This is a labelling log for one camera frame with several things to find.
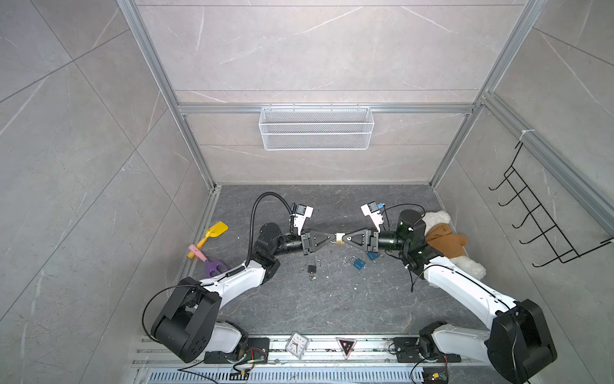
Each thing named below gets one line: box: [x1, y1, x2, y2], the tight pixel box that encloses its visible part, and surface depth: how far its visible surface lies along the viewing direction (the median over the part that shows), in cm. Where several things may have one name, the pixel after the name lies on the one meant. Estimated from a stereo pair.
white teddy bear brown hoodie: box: [422, 210, 487, 280], surface depth 94 cm
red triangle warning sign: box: [335, 336, 358, 360], surface depth 76 cm
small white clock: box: [285, 331, 310, 360], surface depth 75 cm
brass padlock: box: [334, 232, 346, 245], surface depth 71 cm
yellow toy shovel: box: [187, 220, 229, 259], surface depth 103 cm
